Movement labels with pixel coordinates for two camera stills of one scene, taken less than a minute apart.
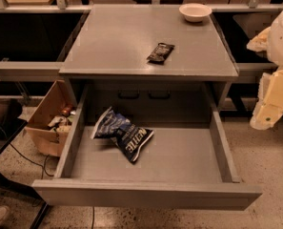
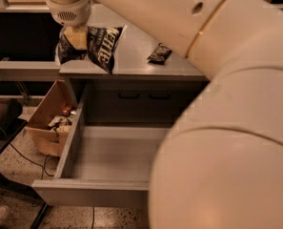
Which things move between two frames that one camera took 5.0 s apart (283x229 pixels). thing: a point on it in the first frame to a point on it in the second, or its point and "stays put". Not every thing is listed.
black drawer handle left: (129, 95) stays put
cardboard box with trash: (50, 126) stays put
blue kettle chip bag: (126, 137) to (101, 46)
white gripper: (282, 40) to (70, 13)
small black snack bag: (159, 53) stays put
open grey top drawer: (179, 168) stays put
